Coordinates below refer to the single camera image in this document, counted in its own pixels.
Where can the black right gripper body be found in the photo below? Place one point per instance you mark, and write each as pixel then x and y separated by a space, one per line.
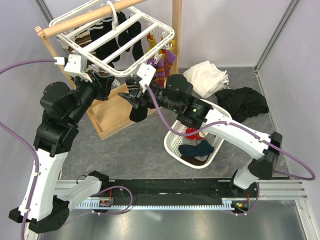
pixel 144 97

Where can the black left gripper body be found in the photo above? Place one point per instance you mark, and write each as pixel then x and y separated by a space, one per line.
pixel 96 88

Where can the black sock with beige stripes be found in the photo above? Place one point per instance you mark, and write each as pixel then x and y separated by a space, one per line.
pixel 138 112

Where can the white plastic clip hanger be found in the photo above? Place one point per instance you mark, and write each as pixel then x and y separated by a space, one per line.
pixel 112 34

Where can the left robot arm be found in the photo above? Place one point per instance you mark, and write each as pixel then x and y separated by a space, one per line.
pixel 63 108

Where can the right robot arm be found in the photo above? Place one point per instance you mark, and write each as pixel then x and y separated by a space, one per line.
pixel 201 115

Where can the wooden drying rack stand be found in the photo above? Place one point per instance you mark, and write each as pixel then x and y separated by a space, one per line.
pixel 111 116

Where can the purple striped sock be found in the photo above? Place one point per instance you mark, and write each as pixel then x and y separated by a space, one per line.
pixel 163 67

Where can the brown striped sock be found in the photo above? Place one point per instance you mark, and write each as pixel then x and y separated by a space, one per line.
pixel 83 39

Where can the yellow reindeer sock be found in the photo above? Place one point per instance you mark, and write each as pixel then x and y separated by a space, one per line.
pixel 151 41

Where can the folded white towel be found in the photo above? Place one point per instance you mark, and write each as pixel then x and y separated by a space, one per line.
pixel 206 78

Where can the white perforated laundry basket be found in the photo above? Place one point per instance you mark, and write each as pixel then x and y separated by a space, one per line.
pixel 172 141

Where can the navy blue sock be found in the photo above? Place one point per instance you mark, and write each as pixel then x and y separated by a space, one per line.
pixel 202 149

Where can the crumpled black cloth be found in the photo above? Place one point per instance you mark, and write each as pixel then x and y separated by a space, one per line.
pixel 242 103

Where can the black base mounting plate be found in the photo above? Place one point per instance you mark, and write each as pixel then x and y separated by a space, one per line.
pixel 174 193

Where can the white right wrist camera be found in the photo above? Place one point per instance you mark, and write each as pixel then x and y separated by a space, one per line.
pixel 146 73

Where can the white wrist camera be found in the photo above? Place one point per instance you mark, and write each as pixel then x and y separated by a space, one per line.
pixel 76 66
pixel 146 73

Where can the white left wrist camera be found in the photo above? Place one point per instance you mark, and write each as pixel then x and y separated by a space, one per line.
pixel 76 66

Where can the aluminium rail frame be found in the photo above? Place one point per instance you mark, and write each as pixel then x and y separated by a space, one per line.
pixel 278 189

